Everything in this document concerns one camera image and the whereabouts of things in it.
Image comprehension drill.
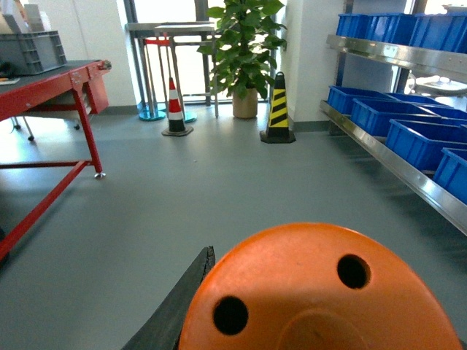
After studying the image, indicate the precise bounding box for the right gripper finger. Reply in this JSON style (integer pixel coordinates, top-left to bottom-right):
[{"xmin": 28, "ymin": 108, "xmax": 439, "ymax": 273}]
[{"xmin": 123, "ymin": 246, "xmax": 215, "ymax": 349}]

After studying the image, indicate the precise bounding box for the orange cylindrical cap 4680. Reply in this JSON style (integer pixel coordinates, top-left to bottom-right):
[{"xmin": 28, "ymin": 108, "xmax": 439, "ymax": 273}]
[{"xmin": 180, "ymin": 222, "xmax": 462, "ymax": 349}]

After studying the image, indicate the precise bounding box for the blue bin shelf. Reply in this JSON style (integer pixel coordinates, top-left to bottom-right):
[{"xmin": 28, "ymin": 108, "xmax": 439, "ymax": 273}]
[
  {"xmin": 350, "ymin": 99, "xmax": 441, "ymax": 138},
  {"xmin": 385, "ymin": 120, "xmax": 466, "ymax": 172},
  {"xmin": 409, "ymin": 12, "xmax": 466, "ymax": 53},
  {"xmin": 327, "ymin": 85, "xmax": 395, "ymax": 114}
]

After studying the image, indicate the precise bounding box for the steel shelf rack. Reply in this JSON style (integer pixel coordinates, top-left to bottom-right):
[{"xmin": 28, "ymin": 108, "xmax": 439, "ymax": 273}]
[{"xmin": 320, "ymin": 34, "xmax": 466, "ymax": 233}]

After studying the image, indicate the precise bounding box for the blue bin upper shelf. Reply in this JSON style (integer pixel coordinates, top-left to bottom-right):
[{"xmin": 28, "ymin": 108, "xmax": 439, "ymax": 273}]
[{"xmin": 409, "ymin": 12, "xmax": 466, "ymax": 53}]

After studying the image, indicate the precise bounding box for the red white traffic cone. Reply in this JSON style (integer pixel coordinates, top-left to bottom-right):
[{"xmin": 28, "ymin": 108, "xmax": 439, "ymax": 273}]
[{"xmin": 161, "ymin": 77, "xmax": 193, "ymax": 137}]

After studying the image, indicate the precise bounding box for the yellow black traffic cone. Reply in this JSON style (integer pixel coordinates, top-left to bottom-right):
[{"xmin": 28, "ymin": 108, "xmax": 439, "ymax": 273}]
[{"xmin": 260, "ymin": 71, "xmax": 296, "ymax": 144}]

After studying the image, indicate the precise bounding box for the steel barrier stand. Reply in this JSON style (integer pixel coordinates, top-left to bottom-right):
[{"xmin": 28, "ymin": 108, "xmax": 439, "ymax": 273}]
[{"xmin": 125, "ymin": 20, "xmax": 216, "ymax": 122}]

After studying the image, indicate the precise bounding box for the potted green plant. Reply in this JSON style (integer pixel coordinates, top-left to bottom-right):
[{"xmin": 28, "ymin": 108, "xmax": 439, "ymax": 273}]
[{"xmin": 198, "ymin": 0, "xmax": 287, "ymax": 120}]

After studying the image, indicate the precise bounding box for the grey plastic crate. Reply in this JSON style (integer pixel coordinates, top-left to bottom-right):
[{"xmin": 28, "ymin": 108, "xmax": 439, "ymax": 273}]
[{"xmin": 1, "ymin": 31, "xmax": 67, "ymax": 77}]

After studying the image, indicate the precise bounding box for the red metal conveyor frame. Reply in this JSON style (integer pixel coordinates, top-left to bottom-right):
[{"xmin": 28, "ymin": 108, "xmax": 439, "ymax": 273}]
[{"xmin": 1, "ymin": 60, "xmax": 112, "ymax": 264}]

